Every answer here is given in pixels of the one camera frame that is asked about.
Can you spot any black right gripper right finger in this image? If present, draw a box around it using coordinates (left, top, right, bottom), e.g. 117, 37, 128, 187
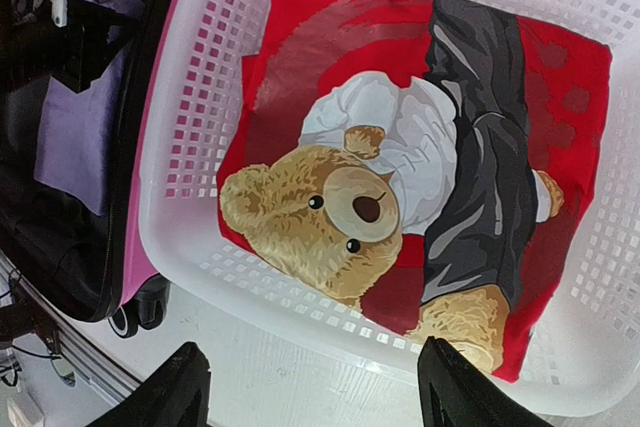
417, 337, 549, 427

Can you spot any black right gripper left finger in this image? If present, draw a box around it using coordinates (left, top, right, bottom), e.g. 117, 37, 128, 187
119, 342, 211, 426

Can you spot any white plastic mesh basket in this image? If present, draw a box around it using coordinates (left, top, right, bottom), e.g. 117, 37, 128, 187
138, 0, 639, 426

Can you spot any pink cartoon suitcase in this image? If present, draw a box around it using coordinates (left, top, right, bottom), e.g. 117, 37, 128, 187
1, 0, 172, 338

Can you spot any red teddy bear shirt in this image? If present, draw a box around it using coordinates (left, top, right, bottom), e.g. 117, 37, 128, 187
217, 0, 612, 381

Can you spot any lilac garment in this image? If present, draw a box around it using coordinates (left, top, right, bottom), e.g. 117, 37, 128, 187
34, 22, 130, 216

